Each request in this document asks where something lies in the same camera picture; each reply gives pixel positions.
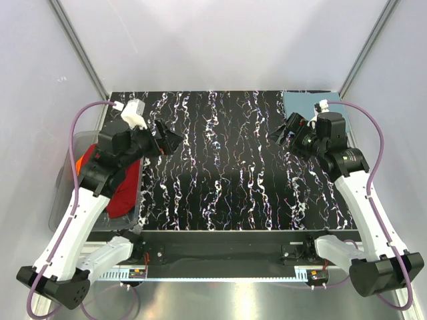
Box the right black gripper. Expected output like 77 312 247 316
267 112 326 163

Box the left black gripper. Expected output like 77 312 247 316
119 118 183 168

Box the red t-shirt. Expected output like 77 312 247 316
78 145 143 219

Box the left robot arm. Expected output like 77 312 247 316
16 120 183 310

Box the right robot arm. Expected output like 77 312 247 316
269 112 424 297

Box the folded blue t-shirt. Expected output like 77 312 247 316
283 91 340 121

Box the orange t-shirt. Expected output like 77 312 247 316
75 157 83 175

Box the clear plastic bin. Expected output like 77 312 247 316
48 131 143 232

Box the left small circuit board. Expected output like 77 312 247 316
128 268 147 279

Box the small circuit board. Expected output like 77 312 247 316
128 268 147 279
309 270 329 282

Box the right small circuit board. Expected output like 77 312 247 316
309 270 329 282

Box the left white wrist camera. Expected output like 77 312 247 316
113 99 147 129

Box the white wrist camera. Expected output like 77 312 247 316
308 99 330 129
113 99 147 129

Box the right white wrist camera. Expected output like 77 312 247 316
308 99 330 129

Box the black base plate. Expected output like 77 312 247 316
79 229 363 279

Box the grey slotted cable duct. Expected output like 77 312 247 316
98 267 308 283

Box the left aluminium frame post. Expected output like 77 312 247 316
47 0 109 98

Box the aluminium frame post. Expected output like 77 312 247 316
338 0 400 98
47 0 109 98

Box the right aluminium frame post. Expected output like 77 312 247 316
338 0 400 98

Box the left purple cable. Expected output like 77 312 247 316
26 99 141 319

